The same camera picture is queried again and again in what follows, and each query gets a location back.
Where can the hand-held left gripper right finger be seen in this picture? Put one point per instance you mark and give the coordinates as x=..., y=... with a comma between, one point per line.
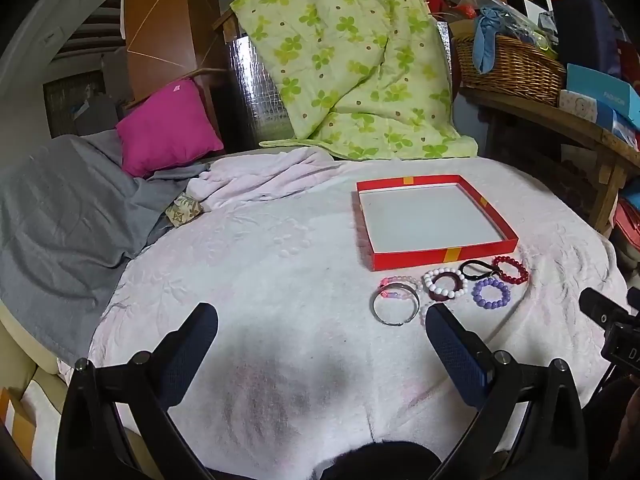
x=452, y=350

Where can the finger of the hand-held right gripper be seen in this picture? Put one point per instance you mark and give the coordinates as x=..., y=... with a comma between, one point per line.
x=595, y=305

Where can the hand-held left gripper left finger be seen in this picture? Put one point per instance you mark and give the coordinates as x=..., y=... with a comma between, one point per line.
x=192, y=345

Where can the dark red bangle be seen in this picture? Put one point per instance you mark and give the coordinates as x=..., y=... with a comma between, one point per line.
x=447, y=299

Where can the silver metal bangle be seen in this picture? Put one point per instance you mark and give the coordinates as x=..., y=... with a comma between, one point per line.
x=372, y=307

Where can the red shallow cardboard box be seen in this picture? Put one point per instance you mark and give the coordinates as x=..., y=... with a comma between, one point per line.
x=430, y=215

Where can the person's right forearm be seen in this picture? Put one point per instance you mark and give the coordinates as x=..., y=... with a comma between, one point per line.
x=620, y=425

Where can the red bag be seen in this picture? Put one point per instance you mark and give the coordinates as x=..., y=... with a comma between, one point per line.
x=629, y=225

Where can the pale pink embossed blanket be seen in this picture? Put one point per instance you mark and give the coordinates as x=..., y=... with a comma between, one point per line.
x=300, y=310

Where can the person's dark clothing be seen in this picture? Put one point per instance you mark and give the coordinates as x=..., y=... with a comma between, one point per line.
x=375, y=462

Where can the small floral patterned cloth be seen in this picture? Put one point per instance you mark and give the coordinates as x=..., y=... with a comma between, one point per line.
x=184, y=208

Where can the cream sofa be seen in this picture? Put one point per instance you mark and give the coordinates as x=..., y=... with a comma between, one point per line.
x=20, y=360

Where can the grey bed sheet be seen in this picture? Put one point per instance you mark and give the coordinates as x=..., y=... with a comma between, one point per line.
x=60, y=220

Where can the wooden bench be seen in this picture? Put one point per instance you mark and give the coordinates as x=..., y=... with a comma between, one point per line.
x=550, y=120

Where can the white patterned box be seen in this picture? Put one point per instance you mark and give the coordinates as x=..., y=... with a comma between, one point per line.
x=577, y=105

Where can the blue cardboard box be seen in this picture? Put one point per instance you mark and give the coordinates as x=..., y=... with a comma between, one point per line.
x=600, y=90

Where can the magenta pillow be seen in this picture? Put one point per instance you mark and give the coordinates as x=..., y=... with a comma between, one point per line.
x=165, y=130

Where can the wicker basket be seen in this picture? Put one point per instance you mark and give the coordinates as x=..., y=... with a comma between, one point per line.
x=510, y=70

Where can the dark blue bag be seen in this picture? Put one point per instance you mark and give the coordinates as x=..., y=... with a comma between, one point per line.
x=580, y=25

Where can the blue cloth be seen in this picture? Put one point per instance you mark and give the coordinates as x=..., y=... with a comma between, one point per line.
x=487, y=35

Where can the green floral quilt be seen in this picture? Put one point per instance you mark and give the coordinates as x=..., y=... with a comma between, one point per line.
x=340, y=60

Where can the orange wooden cabinet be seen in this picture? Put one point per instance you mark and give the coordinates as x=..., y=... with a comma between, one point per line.
x=155, y=20

